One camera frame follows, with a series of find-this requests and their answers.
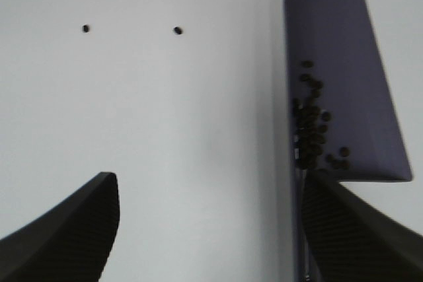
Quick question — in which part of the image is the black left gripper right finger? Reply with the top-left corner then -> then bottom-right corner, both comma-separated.
302,171 -> 422,281

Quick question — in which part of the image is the stray coffee bean left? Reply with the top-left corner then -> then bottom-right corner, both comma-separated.
82,24 -> 91,33

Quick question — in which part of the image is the stray coffee bean right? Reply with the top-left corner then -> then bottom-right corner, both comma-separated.
173,26 -> 184,35

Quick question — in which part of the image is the pile of coffee beans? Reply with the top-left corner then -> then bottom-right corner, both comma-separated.
291,71 -> 350,171

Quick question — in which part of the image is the dark purple plastic dustpan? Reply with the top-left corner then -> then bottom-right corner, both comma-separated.
284,0 -> 412,281

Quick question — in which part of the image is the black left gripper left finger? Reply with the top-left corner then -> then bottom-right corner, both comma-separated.
1,172 -> 119,281

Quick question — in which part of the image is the stray coffee bean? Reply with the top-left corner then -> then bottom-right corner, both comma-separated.
173,26 -> 184,35
82,24 -> 91,33

